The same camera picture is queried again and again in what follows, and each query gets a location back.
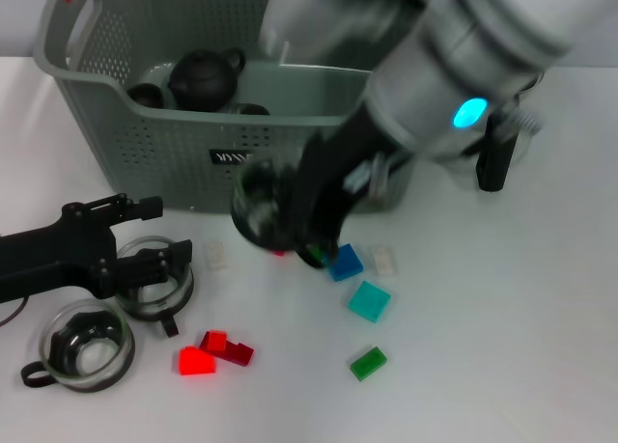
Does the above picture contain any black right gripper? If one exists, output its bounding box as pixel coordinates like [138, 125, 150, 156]
[294, 109, 392, 270]

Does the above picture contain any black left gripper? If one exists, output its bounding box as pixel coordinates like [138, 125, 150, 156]
[0, 194, 193, 304]

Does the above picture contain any glass teacup black sleeve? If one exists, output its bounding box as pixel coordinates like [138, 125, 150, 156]
[115, 235, 196, 339]
[19, 298, 136, 395]
[225, 102, 271, 118]
[229, 160, 310, 254]

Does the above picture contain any grey-green perforated storage bin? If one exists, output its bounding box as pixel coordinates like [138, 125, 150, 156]
[32, 0, 421, 212]

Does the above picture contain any small black clay teacup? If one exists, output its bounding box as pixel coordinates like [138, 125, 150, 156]
[126, 83, 165, 110]

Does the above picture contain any blue toy brick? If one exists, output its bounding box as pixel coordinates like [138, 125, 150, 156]
[327, 242, 364, 283]

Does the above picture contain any white toy brick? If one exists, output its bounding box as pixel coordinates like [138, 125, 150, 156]
[370, 244, 400, 276]
[202, 239, 229, 272]

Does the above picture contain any cyan toy brick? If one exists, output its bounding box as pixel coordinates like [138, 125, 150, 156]
[347, 280, 392, 323]

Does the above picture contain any dark red toy brick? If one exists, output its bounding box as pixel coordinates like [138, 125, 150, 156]
[198, 330, 254, 368]

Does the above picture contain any bright red sloped brick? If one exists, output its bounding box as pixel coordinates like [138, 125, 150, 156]
[178, 346, 217, 377]

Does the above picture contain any black clay teapot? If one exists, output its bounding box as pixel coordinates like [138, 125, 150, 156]
[167, 46, 246, 112]

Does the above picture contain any glass pitcher black lid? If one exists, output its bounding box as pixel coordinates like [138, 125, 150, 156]
[475, 73, 546, 194]

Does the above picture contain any right wrist metal cable connector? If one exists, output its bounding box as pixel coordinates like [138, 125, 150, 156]
[369, 152, 392, 206]

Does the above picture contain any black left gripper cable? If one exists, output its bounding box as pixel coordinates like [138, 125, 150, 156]
[0, 297, 26, 327]

